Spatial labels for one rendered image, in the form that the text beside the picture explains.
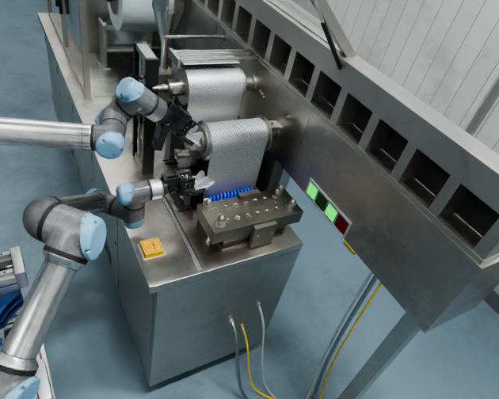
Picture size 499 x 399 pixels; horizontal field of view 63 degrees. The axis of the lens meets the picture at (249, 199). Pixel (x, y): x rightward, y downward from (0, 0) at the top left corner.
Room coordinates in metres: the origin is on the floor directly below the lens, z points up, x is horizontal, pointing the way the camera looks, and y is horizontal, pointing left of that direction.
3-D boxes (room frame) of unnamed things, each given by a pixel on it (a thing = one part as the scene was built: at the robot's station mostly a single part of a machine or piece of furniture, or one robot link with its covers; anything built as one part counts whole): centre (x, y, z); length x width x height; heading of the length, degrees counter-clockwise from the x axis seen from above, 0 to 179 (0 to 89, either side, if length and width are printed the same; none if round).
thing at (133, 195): (1.04, 0.40, 1.11); 0.11 x 0.08 x 0.09; 128
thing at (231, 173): (1.28, 0.09, 1.11); 0.23 x 0.01 x 0.18; 128
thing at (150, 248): (0.99, 0.31, 0.91); 0.07 x 0.07 x 0.02; 38
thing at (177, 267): (2.02, 0.77, 0.88); 2.52 x 0.66 x 0.04; 38
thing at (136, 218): (1.04, 0.41, 1.01); 0.11 x 0.08 x 0.11; 83
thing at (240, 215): (1.21, -0.02, 1.00); 0.40 x 0.16 x 0.06; 128
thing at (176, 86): (1.44, 0.39, 1.34); 0.06 x 0.06 x 0.06; 38
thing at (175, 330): (2.03, 0.76, 0.43); 2.52 x 0.64 x 0.86; 38
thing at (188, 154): (1.26, 0.27, 1.05); 0.06 x 0.05 x 0.31; 128
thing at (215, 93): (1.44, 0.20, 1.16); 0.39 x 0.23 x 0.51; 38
